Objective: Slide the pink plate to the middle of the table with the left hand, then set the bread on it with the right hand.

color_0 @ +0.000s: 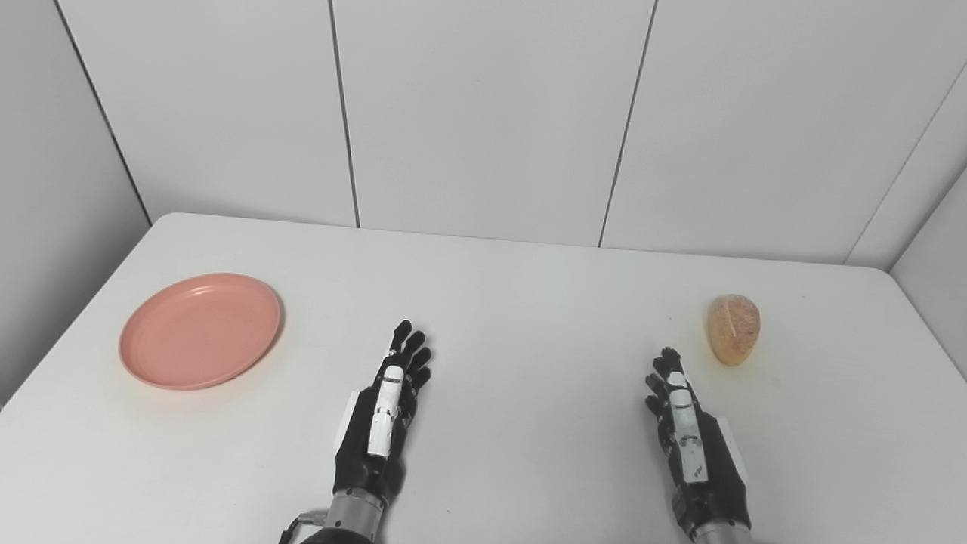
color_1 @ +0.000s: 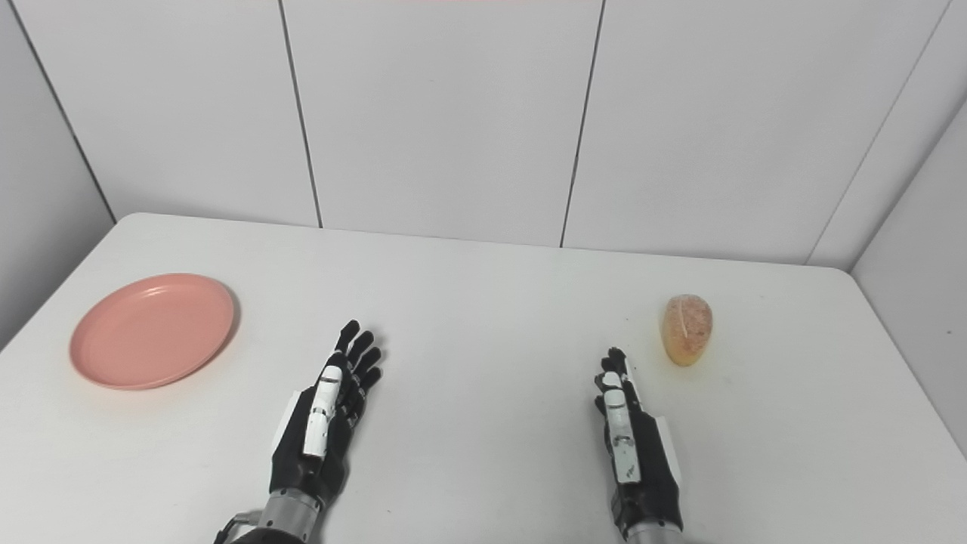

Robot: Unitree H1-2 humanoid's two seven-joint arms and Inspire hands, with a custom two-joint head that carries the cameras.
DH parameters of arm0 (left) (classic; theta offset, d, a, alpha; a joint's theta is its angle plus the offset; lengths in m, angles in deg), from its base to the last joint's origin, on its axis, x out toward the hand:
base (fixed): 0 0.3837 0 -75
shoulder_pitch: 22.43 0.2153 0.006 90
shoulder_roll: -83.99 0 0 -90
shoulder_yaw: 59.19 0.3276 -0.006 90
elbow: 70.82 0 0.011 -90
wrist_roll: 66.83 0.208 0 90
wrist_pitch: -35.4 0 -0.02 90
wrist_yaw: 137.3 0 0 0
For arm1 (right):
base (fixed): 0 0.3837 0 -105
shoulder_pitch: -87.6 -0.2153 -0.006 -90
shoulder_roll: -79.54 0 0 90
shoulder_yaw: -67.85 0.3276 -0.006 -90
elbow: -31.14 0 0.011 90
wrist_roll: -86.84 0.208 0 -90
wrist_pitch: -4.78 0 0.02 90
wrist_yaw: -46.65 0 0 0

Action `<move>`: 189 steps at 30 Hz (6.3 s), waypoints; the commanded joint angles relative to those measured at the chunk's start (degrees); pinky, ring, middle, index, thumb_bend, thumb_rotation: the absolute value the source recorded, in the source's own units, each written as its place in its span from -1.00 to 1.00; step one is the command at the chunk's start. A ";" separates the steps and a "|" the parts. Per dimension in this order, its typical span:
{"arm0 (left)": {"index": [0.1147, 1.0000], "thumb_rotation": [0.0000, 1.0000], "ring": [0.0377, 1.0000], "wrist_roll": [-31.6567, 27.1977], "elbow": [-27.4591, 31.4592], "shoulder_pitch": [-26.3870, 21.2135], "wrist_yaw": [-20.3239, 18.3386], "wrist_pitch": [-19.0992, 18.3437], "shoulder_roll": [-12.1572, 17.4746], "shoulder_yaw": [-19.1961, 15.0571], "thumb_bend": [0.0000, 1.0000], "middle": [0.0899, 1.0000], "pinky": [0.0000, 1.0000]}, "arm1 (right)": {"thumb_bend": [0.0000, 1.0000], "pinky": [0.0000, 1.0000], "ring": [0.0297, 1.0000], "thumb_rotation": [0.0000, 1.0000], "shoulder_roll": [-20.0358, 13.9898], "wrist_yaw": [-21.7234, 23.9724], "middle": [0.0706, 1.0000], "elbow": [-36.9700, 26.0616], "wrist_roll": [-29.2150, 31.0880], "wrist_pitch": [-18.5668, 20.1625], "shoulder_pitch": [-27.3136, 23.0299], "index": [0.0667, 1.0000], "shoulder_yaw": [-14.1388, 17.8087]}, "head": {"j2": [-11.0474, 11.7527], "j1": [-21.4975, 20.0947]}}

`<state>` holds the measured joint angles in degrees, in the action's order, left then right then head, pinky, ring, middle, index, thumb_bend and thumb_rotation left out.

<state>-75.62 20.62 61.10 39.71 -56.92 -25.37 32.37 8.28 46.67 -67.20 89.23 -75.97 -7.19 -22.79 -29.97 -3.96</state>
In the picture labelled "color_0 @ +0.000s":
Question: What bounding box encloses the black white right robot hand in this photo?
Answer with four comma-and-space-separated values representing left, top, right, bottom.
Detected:
644, 347, 752, 539

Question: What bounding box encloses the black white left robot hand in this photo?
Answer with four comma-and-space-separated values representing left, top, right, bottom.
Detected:
334, 320, 433, 507

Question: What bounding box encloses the brown bread roll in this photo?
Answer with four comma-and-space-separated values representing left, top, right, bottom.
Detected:
706, 294, 762, 368

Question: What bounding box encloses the pink round plate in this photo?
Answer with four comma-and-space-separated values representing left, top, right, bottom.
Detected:
119, 273, 284, 391

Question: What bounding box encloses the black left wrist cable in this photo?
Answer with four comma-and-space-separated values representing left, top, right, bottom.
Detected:
278, 512, 327, 544

